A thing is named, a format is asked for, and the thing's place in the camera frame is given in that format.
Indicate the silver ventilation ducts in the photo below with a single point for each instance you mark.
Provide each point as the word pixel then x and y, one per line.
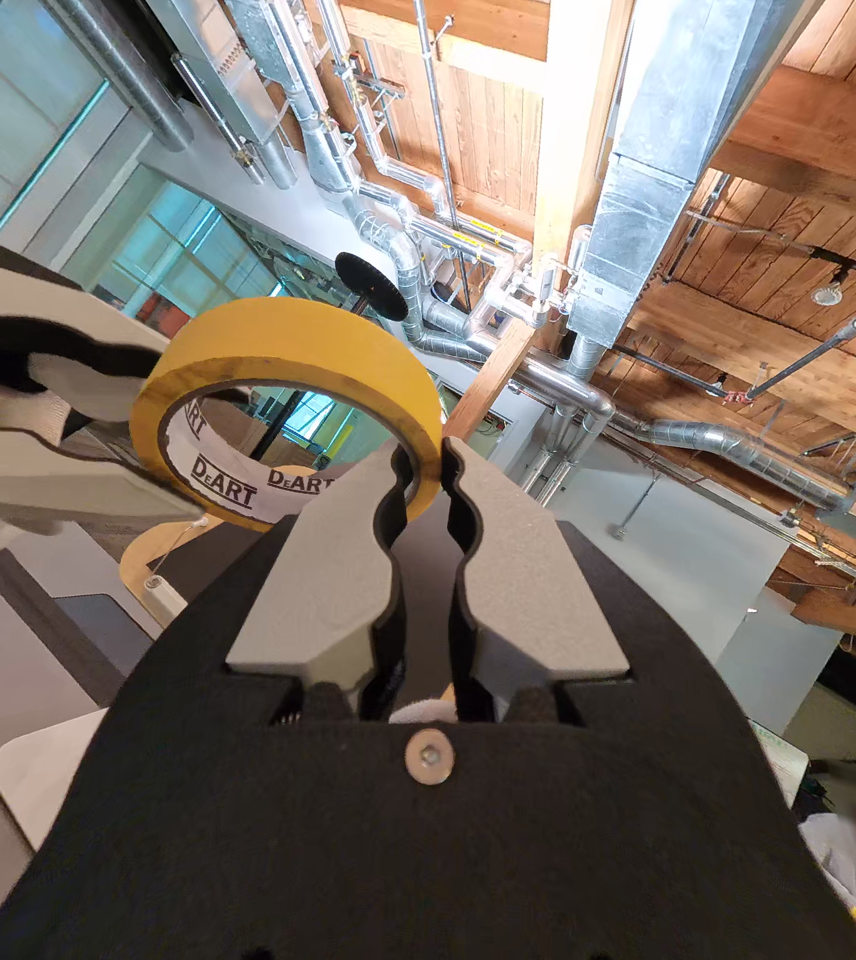
pixel 652 187

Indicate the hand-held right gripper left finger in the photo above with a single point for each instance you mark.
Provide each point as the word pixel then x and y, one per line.
pixel 308 599

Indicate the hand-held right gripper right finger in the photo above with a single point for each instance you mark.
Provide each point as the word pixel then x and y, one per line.
pixel 541 599

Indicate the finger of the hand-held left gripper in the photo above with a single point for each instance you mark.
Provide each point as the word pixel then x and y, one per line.
pixel 60 299
pixel 60 494

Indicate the black floor lamp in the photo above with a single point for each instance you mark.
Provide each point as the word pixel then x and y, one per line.
pixel 368 285

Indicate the black sheet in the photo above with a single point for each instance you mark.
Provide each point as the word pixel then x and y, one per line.
pixel 203 559

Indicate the person's left hand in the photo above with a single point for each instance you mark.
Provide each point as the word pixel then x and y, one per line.
pixel 16 412

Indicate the orange machine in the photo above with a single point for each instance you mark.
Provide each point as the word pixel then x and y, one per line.
pixel 165 314

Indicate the handwritten whiteboard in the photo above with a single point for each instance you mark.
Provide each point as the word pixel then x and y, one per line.
pixel 781 757

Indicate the yellow tape roll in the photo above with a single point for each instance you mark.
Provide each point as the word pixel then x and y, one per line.
pixel 285 329

